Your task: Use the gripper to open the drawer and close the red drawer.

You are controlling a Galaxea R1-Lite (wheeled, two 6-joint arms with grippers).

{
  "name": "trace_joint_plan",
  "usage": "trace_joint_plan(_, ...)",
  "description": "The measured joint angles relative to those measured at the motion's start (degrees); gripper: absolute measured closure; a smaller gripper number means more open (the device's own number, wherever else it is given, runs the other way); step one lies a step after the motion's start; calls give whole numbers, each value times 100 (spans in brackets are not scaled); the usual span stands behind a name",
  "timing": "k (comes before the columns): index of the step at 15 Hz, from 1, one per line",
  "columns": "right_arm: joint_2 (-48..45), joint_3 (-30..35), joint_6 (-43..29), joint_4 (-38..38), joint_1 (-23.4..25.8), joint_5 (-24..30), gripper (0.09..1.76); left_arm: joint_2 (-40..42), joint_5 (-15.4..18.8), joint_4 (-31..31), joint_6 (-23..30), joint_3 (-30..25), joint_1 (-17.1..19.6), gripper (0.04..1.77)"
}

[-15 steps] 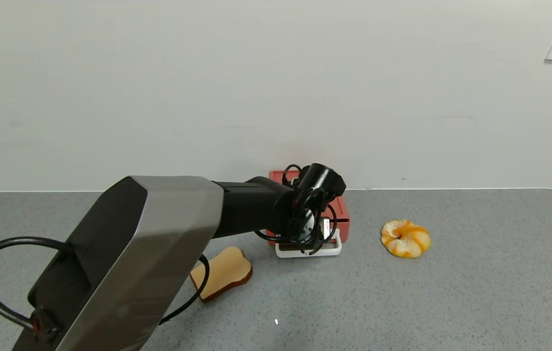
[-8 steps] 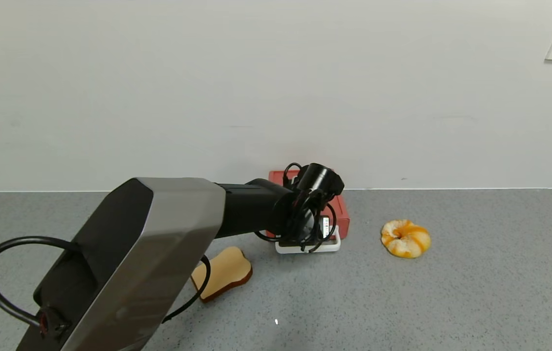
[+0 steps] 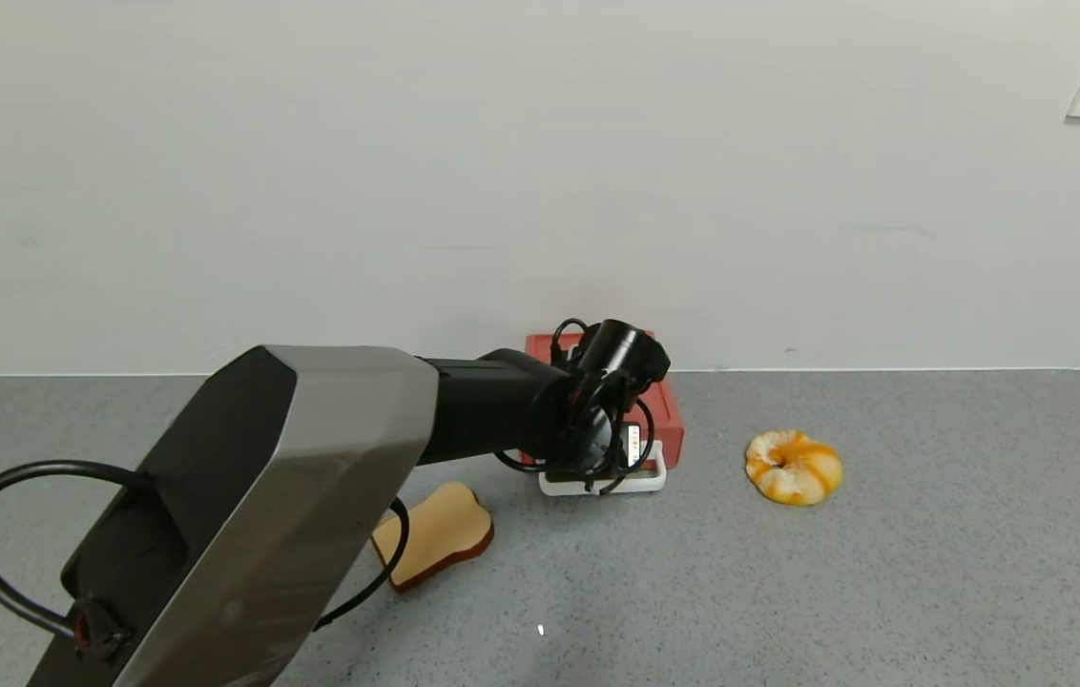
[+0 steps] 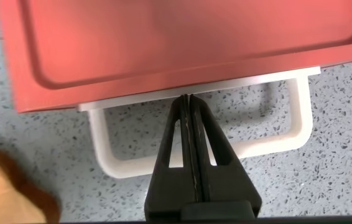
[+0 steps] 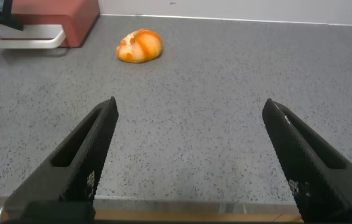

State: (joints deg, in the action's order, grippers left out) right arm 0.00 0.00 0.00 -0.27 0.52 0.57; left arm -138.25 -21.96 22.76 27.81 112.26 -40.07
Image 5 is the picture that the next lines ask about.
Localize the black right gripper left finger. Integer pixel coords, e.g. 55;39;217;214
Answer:
2;96;120;219

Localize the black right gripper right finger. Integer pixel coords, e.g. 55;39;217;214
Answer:
261;98;352;223

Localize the red plastic bin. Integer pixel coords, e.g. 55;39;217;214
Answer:
0;17;67;50

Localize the red drawer cabinet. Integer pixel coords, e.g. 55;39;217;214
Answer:
9;0;101;49

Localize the orange white bagel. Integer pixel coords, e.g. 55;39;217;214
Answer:
115;27;164;64

